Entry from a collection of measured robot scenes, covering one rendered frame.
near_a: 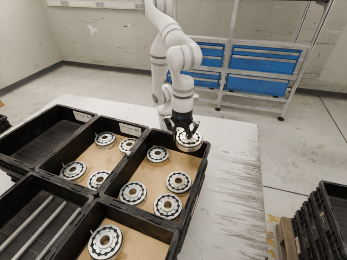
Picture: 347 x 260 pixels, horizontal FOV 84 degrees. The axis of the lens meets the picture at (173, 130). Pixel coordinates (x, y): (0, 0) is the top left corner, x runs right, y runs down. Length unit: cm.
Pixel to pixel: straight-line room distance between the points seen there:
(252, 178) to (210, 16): 265
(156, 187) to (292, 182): 157
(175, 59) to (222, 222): 67
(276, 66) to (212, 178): 184
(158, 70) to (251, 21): 251
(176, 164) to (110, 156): 32
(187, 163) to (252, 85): 191
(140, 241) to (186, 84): 52
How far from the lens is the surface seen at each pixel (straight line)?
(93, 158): 99
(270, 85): 267
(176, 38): 64
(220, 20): 330
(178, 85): 60
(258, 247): 91
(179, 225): 63
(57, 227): 84
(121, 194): 79
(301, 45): 254
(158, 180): 84
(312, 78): 370
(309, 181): 225
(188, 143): 73
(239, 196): 100
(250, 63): 255
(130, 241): 73
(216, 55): 252
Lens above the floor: 150
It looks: 39 degrees down
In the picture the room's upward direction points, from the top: straight up
